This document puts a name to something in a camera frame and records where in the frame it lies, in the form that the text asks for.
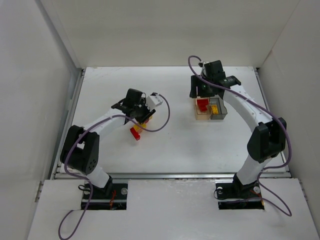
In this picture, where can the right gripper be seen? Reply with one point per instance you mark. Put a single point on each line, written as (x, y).
(200, 90)

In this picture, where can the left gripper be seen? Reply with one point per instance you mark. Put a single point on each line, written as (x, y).
(144, 116)

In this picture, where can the red lego brick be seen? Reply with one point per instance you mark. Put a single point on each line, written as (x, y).
(202, 104)

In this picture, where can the red and yellow lego stack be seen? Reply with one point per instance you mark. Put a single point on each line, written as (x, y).
(136, 130)

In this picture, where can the yellow lego brick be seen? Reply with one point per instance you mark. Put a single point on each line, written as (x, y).
(214, 109)

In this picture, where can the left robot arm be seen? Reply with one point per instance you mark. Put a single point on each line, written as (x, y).
(81, 147)

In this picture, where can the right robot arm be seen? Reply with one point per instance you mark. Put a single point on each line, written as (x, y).
(268, 137)

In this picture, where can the orange transparent container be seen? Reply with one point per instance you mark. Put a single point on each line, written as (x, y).
(201, 116)

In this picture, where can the grey transparent container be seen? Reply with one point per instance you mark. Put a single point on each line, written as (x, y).
(222, 109)

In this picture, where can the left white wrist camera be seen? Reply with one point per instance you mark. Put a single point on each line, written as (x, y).
(153, 100)

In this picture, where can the aluminium rail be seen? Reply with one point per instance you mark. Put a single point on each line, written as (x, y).
(171, 176)

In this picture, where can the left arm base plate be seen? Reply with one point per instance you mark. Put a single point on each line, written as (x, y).
(113, 199)

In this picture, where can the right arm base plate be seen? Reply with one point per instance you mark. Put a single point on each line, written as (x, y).
(231, 197)

